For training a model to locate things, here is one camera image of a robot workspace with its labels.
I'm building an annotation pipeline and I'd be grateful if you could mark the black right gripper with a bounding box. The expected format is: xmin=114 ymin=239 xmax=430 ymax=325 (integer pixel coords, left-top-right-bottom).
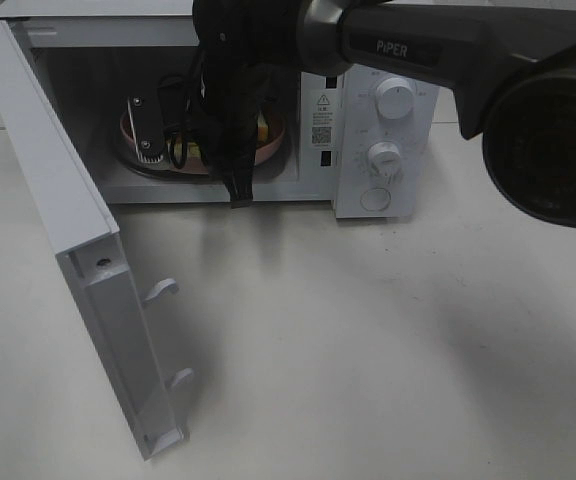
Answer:
xmin=192 ymin=1 xmax=301 ymax=208

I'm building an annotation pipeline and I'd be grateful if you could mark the white bread sandwich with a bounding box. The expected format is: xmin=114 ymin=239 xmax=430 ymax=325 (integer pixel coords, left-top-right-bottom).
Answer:
xmin=167 ymin=112 xmax=270 ymax=162

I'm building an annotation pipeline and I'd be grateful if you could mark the pink round plate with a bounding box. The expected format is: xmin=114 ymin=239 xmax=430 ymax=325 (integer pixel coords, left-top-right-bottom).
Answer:
xmin=119 ymin=103 xmax=286 ymax=169

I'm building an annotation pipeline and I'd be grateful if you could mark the round white door button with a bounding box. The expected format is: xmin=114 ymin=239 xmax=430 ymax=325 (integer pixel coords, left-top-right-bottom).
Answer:
xmin=360 ymin=188 xmax=391 ymax=212

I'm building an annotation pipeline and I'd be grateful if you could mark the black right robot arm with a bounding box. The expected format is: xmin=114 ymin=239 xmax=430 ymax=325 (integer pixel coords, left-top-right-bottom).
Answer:
xmin=182 ymin=1 xmax=576 ymax=229

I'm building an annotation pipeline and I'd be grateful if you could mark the glass microwave turntable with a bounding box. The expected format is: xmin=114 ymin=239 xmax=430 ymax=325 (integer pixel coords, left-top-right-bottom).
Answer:
xmin=116 ymin=143 xmax=292 ymax=182

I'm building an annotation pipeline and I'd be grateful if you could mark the lower white timer knob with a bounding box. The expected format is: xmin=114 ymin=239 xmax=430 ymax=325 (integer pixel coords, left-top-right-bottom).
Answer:
xmin=367 ymin=141 xmax=402 ymax=178

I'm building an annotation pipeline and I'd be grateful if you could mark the white microwave oven body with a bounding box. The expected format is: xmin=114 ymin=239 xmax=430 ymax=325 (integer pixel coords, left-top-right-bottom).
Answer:
xmin=0 ymin=1 xmax=438 ymax=221

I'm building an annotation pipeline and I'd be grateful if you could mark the upper white power knob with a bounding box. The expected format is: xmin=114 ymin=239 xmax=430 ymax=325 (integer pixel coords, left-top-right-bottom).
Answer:
xmin=375 ymin=78 xmax=415 ymax=120

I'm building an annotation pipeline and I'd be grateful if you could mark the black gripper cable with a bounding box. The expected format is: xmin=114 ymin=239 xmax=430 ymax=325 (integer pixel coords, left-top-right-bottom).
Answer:
xmin=157 ymin=47 xmax=209 ymax=171

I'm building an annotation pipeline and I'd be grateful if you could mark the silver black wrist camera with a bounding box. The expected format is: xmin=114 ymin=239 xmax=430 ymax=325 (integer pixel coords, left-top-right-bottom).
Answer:
xmin=127 ymin=95 xmax=167 ymax=166

